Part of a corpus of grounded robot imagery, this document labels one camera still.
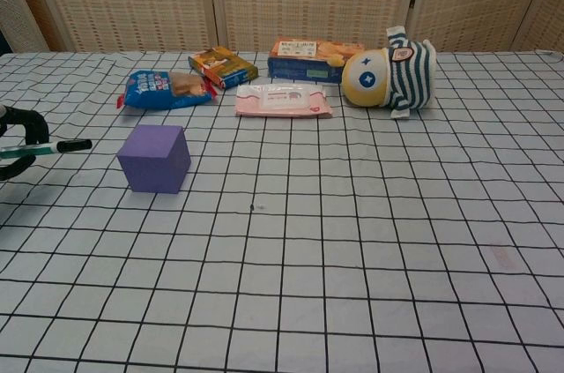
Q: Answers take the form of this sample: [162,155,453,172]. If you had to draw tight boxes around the pink wet wipes pack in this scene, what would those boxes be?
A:
[234,83,334,119]

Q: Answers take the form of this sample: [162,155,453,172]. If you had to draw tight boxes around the green white marker black cap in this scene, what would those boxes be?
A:
[0,138,93,160]

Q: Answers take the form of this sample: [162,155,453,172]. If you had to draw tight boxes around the white black checkered tablecloth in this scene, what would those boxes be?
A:
[0,49,564,373]

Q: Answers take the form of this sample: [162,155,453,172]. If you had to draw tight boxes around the blue snack bag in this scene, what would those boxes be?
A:
[115,69,217,110]

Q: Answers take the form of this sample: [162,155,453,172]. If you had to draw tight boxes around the small orange blue snack box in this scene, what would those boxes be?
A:
[188,46,260,91]

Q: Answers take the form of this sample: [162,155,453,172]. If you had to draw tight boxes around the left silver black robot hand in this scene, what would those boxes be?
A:
[0,103,49,182]

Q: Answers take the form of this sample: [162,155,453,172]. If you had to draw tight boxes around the large orange blue biscuit box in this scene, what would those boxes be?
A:
[267,36,367,86]

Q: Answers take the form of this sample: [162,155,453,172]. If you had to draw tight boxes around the yellow plush toy striped shirt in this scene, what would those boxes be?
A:
[341,26,438,121]

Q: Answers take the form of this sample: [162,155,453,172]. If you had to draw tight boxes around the small purple cube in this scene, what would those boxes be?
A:
[116,123,192,195]

